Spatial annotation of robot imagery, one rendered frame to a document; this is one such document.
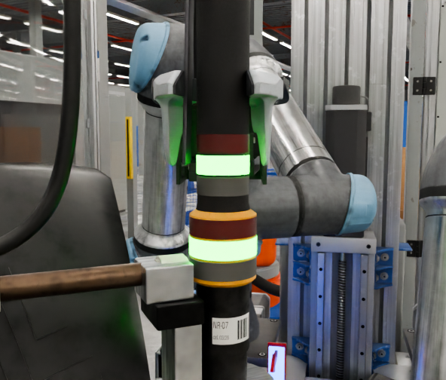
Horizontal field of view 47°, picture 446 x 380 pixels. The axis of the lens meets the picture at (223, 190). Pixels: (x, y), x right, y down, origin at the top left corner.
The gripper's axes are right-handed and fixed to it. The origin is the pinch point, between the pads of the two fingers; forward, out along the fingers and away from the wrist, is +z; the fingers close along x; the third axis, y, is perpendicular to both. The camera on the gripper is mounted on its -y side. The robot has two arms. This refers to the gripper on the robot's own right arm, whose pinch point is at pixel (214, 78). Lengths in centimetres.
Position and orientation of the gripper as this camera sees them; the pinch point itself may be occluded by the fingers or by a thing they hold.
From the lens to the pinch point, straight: 31.4
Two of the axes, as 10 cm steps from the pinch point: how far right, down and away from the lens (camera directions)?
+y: 0.0, 9.9, 1.0
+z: -0.4, 1.0, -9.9
